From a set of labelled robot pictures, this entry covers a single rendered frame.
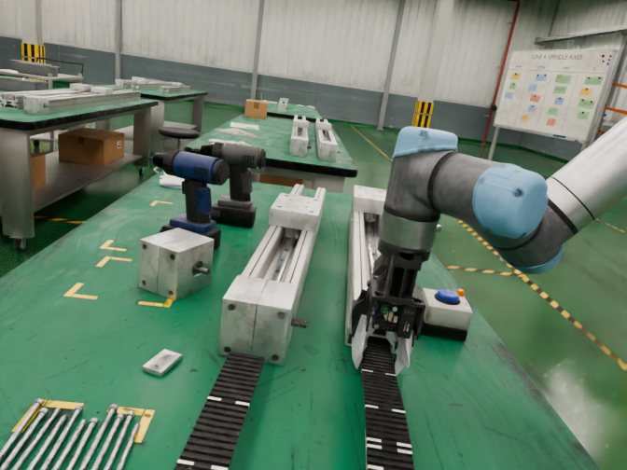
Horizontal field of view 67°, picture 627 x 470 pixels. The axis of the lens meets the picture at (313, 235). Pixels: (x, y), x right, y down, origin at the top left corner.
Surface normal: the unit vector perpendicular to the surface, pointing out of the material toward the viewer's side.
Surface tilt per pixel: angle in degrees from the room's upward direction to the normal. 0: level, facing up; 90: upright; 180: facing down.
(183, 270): 90
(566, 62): 90
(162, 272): 90
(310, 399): 0
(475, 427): 0
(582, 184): 71
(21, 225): 90
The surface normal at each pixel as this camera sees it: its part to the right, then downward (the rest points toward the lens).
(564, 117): -0.92, 0.00
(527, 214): 0.59, 0.32
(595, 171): -0.48, -0.13
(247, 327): -0.08, 0.30
